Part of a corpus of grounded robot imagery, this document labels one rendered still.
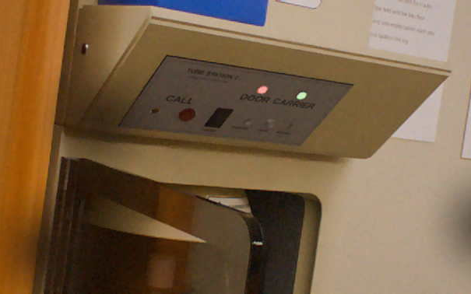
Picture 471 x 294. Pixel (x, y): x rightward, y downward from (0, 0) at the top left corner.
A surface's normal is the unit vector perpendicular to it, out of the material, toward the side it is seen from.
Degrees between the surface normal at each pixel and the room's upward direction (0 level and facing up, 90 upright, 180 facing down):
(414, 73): 135
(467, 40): 90
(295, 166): 90
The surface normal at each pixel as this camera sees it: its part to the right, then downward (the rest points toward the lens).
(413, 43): 0.57, 0.12
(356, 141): 0.31, 0.79
